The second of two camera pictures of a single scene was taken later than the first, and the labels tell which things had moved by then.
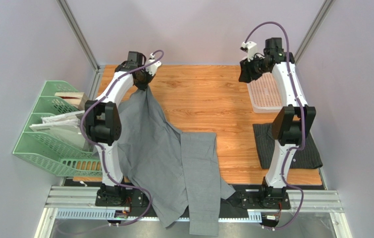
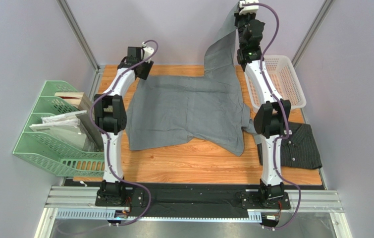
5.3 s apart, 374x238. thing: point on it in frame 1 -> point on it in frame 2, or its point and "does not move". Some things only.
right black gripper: [246, 71] -> [239, 19]
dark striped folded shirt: [308, 157] does not move
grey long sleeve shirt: [179, 171] -> [163, 110]
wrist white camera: [152, 69] -> [148, 51]
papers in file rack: [65, 126] does not move
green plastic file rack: [55, 154] does not move
